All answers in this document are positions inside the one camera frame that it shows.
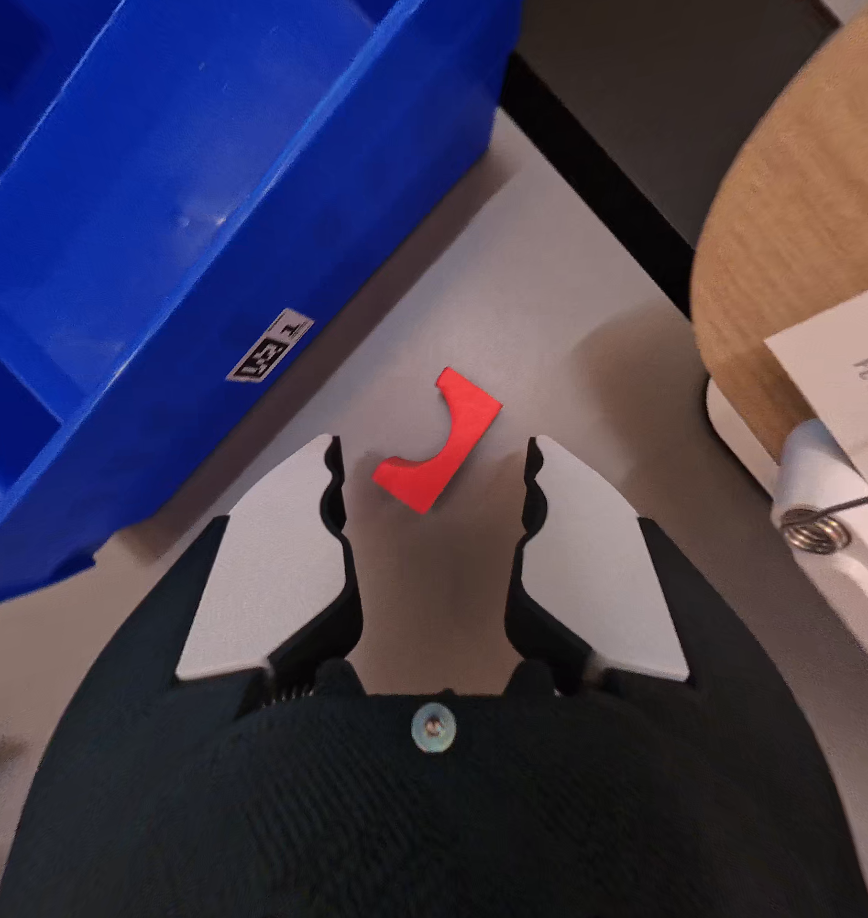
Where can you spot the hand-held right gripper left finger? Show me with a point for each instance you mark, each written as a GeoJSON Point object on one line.
{"type": "Point", "coordinates": [276, 581]}

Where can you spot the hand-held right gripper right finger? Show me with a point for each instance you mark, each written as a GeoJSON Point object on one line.
{"type": "Point", "coordinates": [599, 581]}

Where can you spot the red arch block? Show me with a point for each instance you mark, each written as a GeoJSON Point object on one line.
{"type": "Point", "coordinates": [462, 437]}

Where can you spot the blue plastic bin with tag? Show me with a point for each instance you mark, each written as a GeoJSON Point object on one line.
{"type": "Point", "coordinates": [190, 251]}

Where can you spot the printed instruction sheet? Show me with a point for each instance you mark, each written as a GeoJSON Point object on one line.
{"type": "Point", "coordinates": [842, 380]}

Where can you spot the instruction sheet on stand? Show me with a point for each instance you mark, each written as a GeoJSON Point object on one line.
{"type": "Point", "coordinates": [785, 179]}

